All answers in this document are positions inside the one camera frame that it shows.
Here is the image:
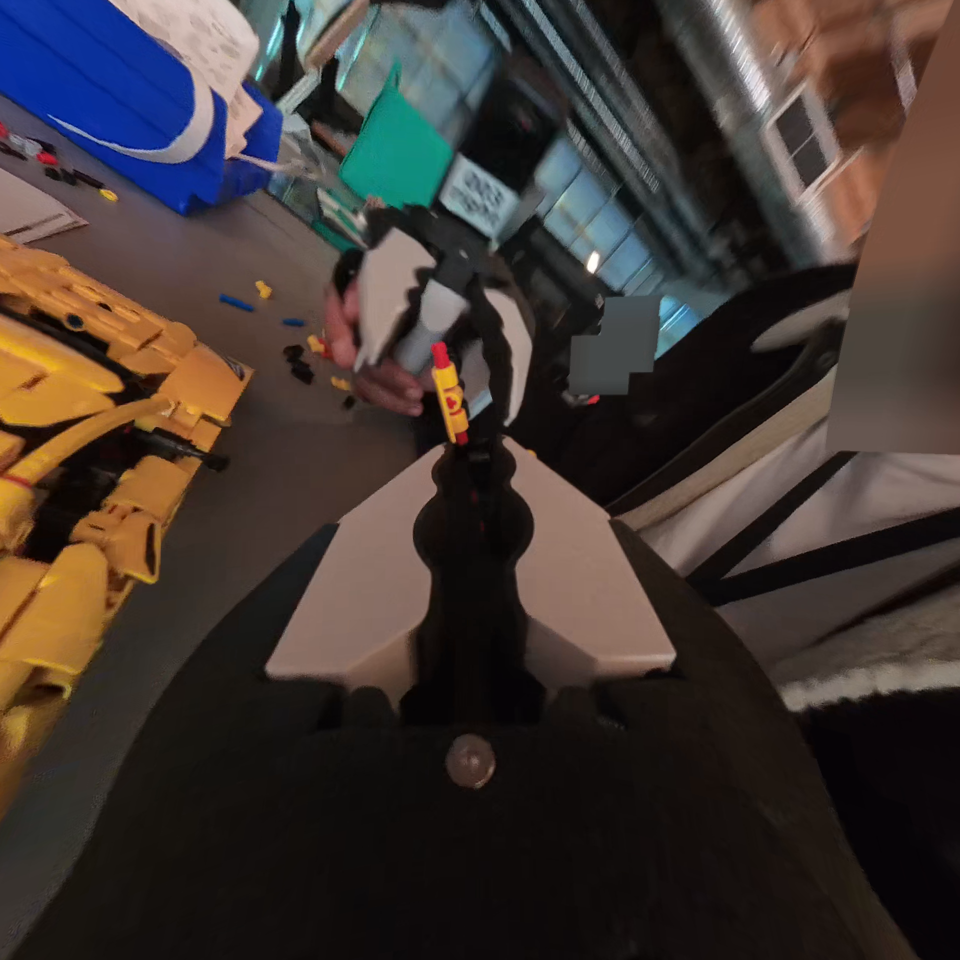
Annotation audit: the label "wooden tilting book stand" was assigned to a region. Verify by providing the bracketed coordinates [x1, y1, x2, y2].
[300, 0, 372, 72]

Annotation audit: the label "small yellow connector brick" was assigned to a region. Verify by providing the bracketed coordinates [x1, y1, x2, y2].
[431, 352, 470, 444]

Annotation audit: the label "open instruction booklet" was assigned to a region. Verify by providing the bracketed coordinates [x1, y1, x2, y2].
[0, 168, 90, 245]

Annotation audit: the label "dark ceiling pipes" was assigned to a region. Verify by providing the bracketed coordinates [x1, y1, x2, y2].
[495, 0, 676, 226]

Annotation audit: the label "scattered mixed brick pieces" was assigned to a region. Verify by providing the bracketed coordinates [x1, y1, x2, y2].
[219, 279, 357, 410]

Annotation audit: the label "small cluster of brick pieces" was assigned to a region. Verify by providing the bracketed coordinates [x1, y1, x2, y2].
[0, 123, 120, 204]

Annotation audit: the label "black shoulder strap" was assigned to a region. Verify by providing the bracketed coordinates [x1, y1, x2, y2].
[690, 450, 960, 609]

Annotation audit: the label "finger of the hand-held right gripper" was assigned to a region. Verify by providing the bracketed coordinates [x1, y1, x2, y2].
[352, 227, 438, 374]
[468, 277, 537, 445]

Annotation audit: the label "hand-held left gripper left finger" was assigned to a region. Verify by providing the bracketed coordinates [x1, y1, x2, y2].
[264, 442, 470, 725]

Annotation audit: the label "person's right hand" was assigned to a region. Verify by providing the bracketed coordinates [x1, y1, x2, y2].
[324, 287, 429, 419]

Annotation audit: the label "blue plastic bin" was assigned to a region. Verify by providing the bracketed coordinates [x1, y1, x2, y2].
[0, 0, 285, 217]

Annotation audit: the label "silver spiral air duct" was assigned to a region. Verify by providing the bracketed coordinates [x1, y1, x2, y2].
[660, 0, 841, 256]

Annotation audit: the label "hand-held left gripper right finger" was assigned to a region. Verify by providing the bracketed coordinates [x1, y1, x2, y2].
[480, 436, 678, 725]

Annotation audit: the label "white vent grille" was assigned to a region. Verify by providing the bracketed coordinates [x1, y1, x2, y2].
[765, 90, 841, 204]

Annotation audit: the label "white patterned paper bag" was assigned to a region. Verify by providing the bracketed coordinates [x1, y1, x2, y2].
[48, 0, 316, 177]

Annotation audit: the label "yellow toy brick car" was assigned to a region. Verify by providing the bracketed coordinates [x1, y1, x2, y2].
[0, 236, 255, 811]

